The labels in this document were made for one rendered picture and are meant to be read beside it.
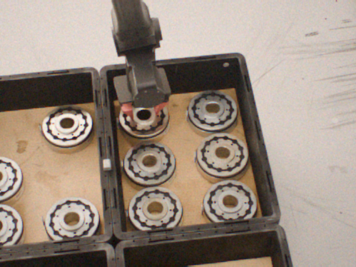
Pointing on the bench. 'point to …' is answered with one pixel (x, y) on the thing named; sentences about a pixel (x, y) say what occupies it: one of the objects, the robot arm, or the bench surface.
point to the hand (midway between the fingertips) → (143, 113)
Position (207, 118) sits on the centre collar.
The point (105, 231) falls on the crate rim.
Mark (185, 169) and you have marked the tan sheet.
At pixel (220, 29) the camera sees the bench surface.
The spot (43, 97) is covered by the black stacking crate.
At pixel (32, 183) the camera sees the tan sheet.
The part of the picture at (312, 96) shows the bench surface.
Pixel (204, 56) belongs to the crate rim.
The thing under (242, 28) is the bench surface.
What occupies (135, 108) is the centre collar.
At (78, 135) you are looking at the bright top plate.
